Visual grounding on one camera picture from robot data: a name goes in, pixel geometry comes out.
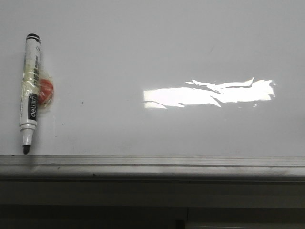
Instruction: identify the white whiteboard with aluminium frame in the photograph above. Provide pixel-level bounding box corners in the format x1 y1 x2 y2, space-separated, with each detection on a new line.
0 0 305 181

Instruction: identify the white whiteboard marker pen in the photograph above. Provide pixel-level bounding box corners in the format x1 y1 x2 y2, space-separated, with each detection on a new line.
19 33 53 155

